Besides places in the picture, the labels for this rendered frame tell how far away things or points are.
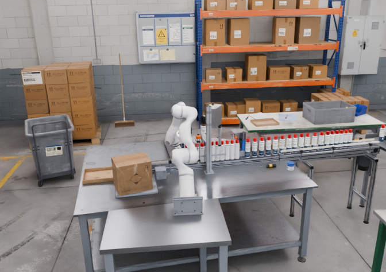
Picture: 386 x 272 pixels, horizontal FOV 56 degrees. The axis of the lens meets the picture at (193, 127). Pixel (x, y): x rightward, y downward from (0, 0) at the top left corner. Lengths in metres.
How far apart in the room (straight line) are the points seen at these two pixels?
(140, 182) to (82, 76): 3.64
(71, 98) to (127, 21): 2.13
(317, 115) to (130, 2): 4.41
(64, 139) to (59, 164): 0.37
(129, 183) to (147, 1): 5.16
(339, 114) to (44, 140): 3.99
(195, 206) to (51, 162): 2.97
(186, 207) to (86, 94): 4.09
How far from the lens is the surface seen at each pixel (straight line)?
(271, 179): 3.51
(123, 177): 3.15
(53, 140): 5.31
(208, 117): 3.37
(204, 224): 2.83
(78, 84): 6.58
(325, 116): 5.26
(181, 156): 2.99
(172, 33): 7.67
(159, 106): 8.05
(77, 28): 7.95
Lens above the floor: 2.39
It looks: 19 degrees down
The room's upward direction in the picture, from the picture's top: 1 degrees counter-clockwise
